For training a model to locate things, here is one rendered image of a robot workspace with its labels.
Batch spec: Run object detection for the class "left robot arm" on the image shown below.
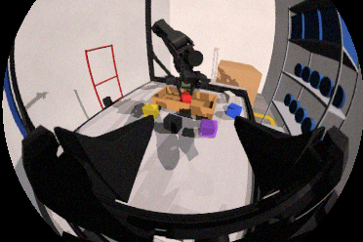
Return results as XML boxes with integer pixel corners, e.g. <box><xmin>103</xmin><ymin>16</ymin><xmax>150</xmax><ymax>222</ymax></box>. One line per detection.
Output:
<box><xmin>151</xmin><ymin>19</ymin><xmax>204</xmax><ymax>84</ymax></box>

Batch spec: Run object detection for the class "blue block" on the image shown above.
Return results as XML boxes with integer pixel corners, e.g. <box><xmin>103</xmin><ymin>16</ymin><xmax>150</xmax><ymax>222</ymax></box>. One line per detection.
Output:
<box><xmin>226</xmin><ymin>103</ymin><xmax>243</xmax><ymax>119</ymax></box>

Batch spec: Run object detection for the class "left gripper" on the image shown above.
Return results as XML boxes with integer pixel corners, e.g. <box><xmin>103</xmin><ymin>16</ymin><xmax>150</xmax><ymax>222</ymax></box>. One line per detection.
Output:
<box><xmin>165</xmin><ymin>63</ymin><xmax>207</xmax><ymax>96</ymax></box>

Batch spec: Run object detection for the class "purple block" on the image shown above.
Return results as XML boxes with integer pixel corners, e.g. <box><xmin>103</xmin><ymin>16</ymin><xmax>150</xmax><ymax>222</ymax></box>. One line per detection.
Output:
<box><xmin>199</xmin><ymin>119</ymin><xmax>218</xmax><ymax>138</ymax></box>

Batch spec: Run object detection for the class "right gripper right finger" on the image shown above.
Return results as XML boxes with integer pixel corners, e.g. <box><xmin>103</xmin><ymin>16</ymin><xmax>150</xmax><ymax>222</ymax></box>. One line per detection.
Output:
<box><xmin>234</xmin><ymin>116</ymin><xmax>325</xmax><ymax>197</ymax></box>

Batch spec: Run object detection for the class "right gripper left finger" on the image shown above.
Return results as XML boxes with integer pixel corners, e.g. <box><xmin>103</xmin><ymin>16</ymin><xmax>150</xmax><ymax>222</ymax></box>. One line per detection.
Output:
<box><xmin>54</xmin><ymin>115</ymin><xmax>154</xmax><ymax>203</ymax></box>

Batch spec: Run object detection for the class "orange-tan shallow tray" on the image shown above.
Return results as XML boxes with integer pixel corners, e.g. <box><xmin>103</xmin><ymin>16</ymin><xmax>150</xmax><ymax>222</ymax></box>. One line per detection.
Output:
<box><xmin>152</xmin><ymin>86</ymin><xmax>218</xmax><ymax>120</ymax></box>

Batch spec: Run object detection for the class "red block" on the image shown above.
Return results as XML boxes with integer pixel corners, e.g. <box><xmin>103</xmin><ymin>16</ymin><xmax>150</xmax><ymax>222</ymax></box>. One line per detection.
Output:
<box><xmin>180</xmin><ymin>92</ymin><xmax>191</xmax><ymax>103</ymax></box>

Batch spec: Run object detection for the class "yellow block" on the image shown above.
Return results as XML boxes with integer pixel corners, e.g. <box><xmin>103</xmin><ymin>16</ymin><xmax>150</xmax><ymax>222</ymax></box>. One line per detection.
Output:
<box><xmin>142</xmin><ymin>103</ymin><xmax>159</xmax><ymax>119</ymax></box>

